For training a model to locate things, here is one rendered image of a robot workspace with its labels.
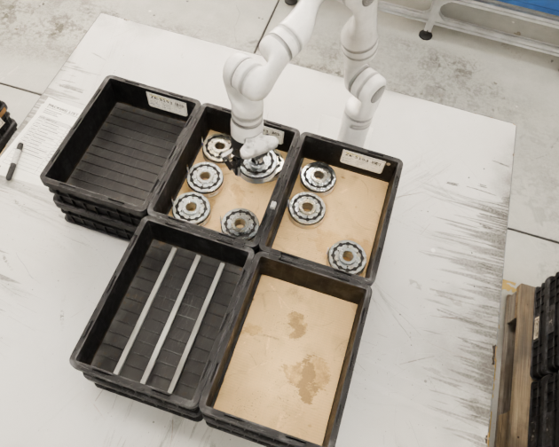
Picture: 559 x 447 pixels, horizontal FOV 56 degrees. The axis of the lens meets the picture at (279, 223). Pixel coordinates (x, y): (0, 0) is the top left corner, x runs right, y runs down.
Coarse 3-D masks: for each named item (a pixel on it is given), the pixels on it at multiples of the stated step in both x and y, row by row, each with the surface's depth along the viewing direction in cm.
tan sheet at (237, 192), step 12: (216, 132) 158; (228, 180) 150; (240, 180) 150; (276, 180) 151; (180, 192) 147; (228, 192) 148; (240, 192) 148; (252, 192) 148; (264, 192) 149; (216, 204) 146; (228, 204) 146; (240, 204) 146; (252, 204) 147; (264, 204) 147; (216, 216) 144; (216, 228) 142
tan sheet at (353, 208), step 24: (336, 168) 155; (336, 192) 150; (360, 192) 151; (384, 192) 152; (336, 216) 147; (360, 216) 147; (288, 240) 142; (312, 240) 142; (336, 240) 143; (360, 240) 143
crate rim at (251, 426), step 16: (256, 256) 128; (272, 256) 128; (320, 272) 127; (368, 288) 126; (240, 304) 122; (368, 304) 124; (224, 336) 118; (224, 352) 116; (352, 352) 118; (352, 368) 116; (208, 384) 112; (224, 416) 109; (336, 416) 111; (256, 432) 110; (272, 432) 109; (336, 432) 109
